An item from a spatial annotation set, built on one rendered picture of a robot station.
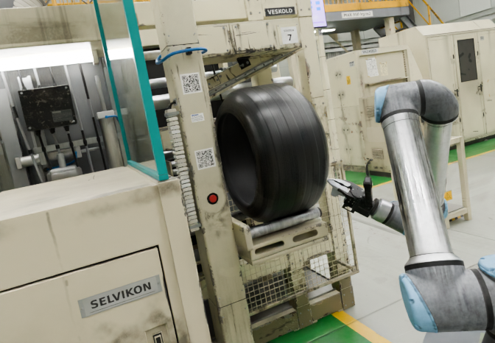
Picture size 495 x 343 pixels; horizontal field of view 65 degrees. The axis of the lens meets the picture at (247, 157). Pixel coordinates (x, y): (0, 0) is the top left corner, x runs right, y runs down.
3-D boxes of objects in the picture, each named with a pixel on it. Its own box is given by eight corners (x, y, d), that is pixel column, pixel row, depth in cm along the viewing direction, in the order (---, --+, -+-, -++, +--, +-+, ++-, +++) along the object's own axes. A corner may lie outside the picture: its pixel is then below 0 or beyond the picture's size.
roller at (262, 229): (247, 235, 148) (243, 227, 151) (247, 242, 151) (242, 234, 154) (323, 211, 162) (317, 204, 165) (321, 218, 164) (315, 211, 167)
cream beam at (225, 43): (187, 59, 170) (180, 26, 169) (174, 69, 193) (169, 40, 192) (303, 46, 194) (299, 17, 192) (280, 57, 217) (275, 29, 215)
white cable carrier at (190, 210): (191, 232, 149) (166, 110, 143) (187, 229, 154) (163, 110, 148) (202, 229, 151) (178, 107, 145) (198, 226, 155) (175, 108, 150)
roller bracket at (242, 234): (247, 252, 145) (243, 227, 144) (213, 230, 182) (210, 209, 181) (255, 249, 147) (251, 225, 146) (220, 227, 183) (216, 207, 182)
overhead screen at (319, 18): (291, 29, 524) (284, -12, 517) (289, 31, 529) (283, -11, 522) (327, 26, 547) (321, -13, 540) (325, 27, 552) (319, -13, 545)
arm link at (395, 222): (406, 234, 157) (412, 241, 147) (378, 219, 158) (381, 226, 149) (418, 214, 155) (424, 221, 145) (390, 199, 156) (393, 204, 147)
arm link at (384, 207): (390, 213, 146) (392, 197, 153) (378, 206, 147) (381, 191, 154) (378, 227, 151) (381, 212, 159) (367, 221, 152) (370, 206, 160)
